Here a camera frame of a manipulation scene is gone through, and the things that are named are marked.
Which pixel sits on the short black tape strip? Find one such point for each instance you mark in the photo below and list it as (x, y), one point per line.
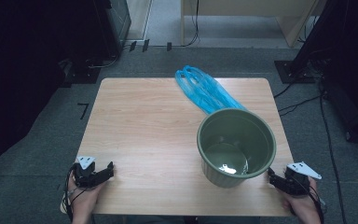
(169, 46)
(132, 46)
(145, 45)

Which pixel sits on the light wooden desk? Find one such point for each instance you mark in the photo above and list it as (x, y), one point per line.
(245, 7)

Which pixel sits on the green plastic bucket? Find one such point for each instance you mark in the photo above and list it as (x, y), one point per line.
(230, 174)

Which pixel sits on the person's left hand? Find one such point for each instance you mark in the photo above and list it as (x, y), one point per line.
(85, 199)

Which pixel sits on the person's dark pants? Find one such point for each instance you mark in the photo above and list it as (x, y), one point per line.
(167, 220)

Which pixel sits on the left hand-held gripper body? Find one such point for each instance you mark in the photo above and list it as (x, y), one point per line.
(84, 177)

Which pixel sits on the black stand base plate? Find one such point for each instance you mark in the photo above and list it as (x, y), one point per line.
(292, 73)
(84, 76)

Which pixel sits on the blue plastic bag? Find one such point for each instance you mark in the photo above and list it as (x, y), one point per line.
(203, 90)

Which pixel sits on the light wooden panel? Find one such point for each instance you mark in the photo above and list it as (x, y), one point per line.
(138, 18)

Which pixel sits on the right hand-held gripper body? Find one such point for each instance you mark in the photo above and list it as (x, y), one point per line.
(296, 185)

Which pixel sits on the black floor box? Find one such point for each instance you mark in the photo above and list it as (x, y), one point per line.
(345, 112)

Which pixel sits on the person's right hand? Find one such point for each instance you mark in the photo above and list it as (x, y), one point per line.
(301, 205)

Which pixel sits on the dark glass-front cabinet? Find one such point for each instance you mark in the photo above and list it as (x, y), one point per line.
(118, 21)

